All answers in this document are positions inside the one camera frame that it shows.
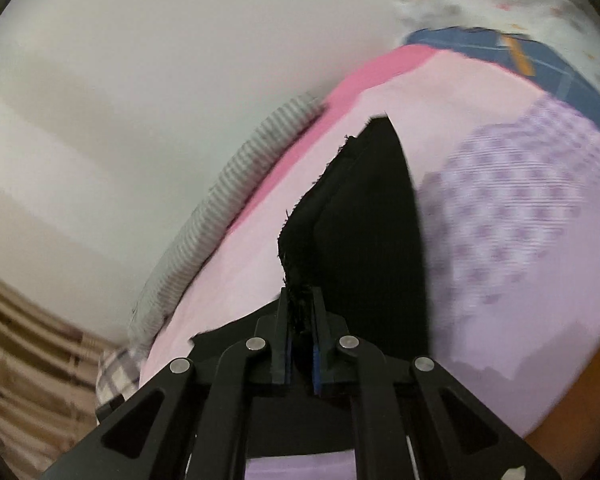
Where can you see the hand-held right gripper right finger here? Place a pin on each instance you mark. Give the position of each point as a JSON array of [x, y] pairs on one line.
[[318, 360]]

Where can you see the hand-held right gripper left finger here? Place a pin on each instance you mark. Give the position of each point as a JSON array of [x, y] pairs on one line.
[[286, 355]]

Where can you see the black pants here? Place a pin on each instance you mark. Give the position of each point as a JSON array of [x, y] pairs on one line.
[[370, 240]]

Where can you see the grey white striped blanket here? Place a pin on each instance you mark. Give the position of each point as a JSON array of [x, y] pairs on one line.
[[220, 200]]

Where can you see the plaid pillow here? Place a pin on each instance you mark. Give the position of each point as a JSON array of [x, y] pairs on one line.
[[117, 375]]

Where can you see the pink purple bed sheet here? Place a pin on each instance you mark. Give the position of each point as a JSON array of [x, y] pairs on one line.
[[505, 285]]

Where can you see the brown striped cloth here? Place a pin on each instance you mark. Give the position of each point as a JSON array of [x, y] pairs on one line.
[[30, 385]]

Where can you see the orange tag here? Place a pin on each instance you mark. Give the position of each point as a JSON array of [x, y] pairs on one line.
[[517, 55]]

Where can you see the blue plaid cloth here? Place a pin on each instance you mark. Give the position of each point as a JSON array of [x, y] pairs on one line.
[[555, 70]]

